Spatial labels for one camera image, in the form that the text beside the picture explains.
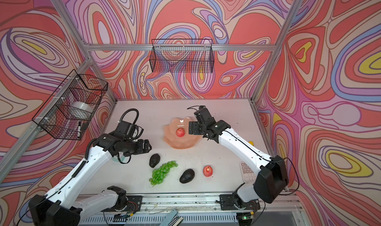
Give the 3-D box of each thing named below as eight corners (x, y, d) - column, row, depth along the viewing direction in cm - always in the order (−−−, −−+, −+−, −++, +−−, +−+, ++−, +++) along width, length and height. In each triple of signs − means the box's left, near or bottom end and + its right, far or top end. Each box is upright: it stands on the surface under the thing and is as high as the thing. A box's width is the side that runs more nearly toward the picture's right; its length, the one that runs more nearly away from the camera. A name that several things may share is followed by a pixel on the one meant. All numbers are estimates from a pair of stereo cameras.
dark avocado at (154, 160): (150, 167, 86) (148, 165, 83) (152, 156, 90) (150, 153, 87) (158, 167, 86) (157, 165, 83) (160, 156, 90) (159, 153, 87)
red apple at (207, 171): (203, 176, 83) (203, 174, 80) (202, 168, 86) (203, 165, 83) (212, 176, 83) (213, 174, 80) (211, 168, 86) (212, 165, 83)
